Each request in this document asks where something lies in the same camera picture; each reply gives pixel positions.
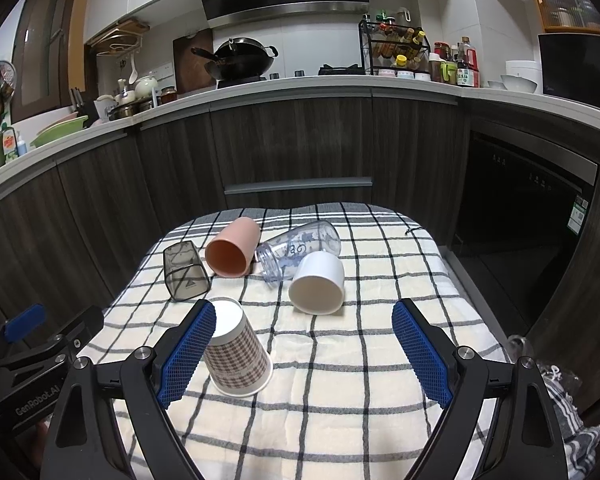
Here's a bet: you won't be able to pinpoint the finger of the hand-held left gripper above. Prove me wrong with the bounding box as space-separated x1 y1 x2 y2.
0 304 48 361
0 306 105 376

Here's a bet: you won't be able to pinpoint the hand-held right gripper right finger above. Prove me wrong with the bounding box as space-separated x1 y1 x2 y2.
391 298 571 480

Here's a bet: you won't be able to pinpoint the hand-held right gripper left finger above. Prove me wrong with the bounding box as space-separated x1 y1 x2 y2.
40 299 217 480

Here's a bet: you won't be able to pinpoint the brown plaid paper cup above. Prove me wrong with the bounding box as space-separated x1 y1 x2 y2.
202 298 274 398

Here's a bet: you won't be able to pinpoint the grey transparent square cup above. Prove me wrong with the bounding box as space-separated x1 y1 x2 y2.
163 240 212 303

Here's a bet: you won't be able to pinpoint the pink cup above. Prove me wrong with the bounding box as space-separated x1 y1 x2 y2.
204 217 262 278

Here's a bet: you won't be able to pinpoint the white cup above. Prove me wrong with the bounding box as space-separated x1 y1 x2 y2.
288 251 346 316

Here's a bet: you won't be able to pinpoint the clear printed glass cup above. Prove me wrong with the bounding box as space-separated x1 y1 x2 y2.
254 219 342 289

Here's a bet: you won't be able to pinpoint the black checked cream cloth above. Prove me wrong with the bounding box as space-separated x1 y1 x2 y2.
86 202 512 480

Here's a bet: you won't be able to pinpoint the clear plastic bag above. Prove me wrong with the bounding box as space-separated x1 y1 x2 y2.
506 334 582 397

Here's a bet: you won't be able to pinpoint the grey plaid cloth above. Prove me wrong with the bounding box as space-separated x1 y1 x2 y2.
539 364 600 480

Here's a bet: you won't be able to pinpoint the black built-in dishwasher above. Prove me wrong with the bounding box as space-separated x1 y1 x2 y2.
452 129 600 313

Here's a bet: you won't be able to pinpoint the green dish soap bottle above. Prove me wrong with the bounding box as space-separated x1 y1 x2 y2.
0 124 21 169

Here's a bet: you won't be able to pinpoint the green basin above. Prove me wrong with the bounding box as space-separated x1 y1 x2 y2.
29 114 90 149

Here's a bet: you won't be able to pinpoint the knife block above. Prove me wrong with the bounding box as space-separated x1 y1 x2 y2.
69 87 101 124

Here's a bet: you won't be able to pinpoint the steel pot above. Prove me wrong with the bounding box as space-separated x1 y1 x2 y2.
110 102 154 121

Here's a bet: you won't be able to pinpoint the dark wood base cabinets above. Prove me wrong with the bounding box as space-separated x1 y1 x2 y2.
0 83 600 413

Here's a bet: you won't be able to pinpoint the white teapot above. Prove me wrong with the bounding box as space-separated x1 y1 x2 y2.
133 72 160 99

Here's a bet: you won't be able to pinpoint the brown framed glass door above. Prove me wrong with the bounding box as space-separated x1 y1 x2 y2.
9 0 87 124

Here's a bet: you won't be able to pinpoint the dark wooden cutting board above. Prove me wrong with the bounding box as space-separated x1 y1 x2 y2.
172 28 216 95

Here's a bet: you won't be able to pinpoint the large white bowl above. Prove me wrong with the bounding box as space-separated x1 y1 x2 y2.
500 74 538 94

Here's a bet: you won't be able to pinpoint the dark sauce bottle red label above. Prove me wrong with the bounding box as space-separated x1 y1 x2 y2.
455 36 481 88

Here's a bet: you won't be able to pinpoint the black wok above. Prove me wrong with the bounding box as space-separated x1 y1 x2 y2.
190 36 279 82

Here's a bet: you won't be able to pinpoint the black stove burner grate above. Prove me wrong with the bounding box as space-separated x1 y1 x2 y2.
318 63 364 77

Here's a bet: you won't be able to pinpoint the white rice cooker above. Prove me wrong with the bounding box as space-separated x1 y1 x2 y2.
504 59 540 86

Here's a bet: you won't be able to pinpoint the hanging wooden cutting board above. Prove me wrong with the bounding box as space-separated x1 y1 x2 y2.
96 18 151 45

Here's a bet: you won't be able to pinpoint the row of seasoning bottles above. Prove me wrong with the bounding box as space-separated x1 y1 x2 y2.
369 9 426 71

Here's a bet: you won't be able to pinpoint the black microwave oven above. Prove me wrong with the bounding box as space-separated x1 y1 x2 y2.
537 33 600 114

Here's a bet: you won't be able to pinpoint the black wire spice rack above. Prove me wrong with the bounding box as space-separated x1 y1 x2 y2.
358 14 426 77

